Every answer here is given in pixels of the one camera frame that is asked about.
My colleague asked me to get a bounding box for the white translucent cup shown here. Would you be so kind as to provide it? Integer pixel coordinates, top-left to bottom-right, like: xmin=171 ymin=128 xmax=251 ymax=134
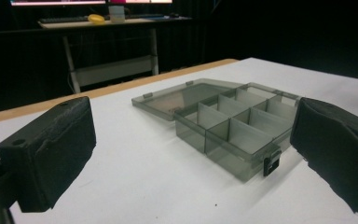
xmin=108 ymin=5 xmax=127 ymax=24

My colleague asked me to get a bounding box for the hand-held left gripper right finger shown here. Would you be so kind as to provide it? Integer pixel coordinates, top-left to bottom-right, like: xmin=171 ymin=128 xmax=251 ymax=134
xmin=289 ymin=97 xmax=358 ymax=216

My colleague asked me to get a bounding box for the yellow object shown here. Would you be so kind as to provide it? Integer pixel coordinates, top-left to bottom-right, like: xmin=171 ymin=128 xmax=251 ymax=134
xmin=87 ymin=13 xmax=106 ymax=25

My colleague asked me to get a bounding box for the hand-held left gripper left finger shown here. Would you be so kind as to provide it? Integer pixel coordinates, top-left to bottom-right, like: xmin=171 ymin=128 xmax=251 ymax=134
xmin=0 ymin=95 xmax=97 ymax=214

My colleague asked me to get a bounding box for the black keyboard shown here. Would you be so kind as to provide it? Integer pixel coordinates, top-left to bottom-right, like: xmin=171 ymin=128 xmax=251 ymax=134
xmin=38 ymin=16 xmax=90 ymax=24

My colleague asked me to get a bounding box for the white background desk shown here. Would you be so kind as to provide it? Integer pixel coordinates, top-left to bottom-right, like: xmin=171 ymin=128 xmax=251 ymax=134
xmin=37 ymin=17 xmax=192 ymax=94

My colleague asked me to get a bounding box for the grey transparent compartment box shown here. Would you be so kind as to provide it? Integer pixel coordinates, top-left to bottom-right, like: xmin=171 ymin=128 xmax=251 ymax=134
xmin=131 ymin=77 xmax=302 ymax=183

